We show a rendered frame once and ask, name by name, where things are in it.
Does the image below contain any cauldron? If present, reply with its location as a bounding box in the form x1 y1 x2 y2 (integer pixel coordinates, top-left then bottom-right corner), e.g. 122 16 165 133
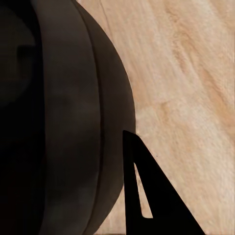
0 0 136 235

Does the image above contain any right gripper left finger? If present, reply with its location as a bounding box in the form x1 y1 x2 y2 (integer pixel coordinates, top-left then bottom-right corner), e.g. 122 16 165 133
0 130 46 235

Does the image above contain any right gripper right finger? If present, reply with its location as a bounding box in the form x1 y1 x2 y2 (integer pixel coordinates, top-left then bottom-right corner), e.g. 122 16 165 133
122 130 206 235

